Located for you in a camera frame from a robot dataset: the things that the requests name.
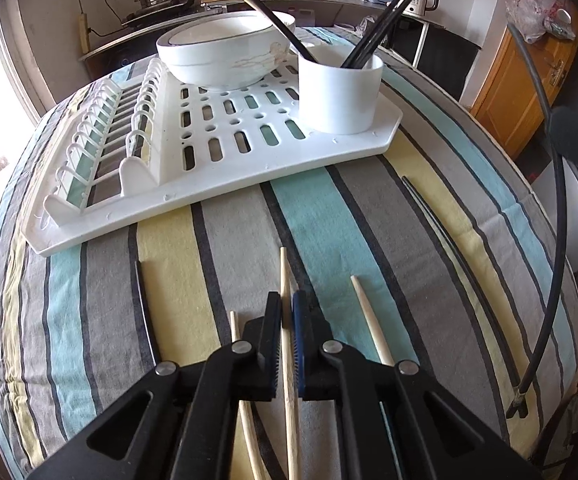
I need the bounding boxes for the gas stove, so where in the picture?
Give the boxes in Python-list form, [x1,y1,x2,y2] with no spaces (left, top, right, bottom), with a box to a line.
[120,0,204,28]

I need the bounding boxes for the white cup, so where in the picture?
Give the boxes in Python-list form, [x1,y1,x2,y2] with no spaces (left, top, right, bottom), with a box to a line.
[297,45,384,135]

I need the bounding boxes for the crumpled plastic bag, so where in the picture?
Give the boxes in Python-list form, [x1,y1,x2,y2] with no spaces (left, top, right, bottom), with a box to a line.
[356,15,390,36]

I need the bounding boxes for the metal kitchen counter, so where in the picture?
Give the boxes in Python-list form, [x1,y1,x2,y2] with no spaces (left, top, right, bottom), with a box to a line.
[79,0,482,81]

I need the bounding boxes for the hanging plastic bags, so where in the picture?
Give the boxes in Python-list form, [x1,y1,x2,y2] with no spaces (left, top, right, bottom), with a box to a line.
[506,0,574,43]

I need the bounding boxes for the sliding glass door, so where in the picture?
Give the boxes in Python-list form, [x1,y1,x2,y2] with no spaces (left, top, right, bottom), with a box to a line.
[0,0,37,266]

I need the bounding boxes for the brass door handle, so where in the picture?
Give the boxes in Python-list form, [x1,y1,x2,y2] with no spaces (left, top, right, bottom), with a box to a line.
[544,57,570,81]

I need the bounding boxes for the white plastic dish rack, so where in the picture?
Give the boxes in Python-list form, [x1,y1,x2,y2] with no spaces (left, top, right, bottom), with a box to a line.
[21,35,404,258]

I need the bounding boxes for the wooden door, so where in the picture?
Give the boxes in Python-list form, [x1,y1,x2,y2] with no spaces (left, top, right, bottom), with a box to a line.
[470,7,578,161]

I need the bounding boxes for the white ceramic bowl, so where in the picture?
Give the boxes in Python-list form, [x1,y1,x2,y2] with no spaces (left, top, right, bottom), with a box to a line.
[156,10,297,86]
[161,12,294,47]

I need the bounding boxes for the striped tablecloth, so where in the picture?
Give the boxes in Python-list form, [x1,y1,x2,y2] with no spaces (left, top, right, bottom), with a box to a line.
[0,25,578,480]

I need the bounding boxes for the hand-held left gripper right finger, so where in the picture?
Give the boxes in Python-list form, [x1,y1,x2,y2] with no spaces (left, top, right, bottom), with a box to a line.
[291,290,542,480]

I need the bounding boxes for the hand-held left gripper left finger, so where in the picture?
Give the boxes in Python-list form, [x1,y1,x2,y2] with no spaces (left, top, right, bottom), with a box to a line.
[29,290,284,480]

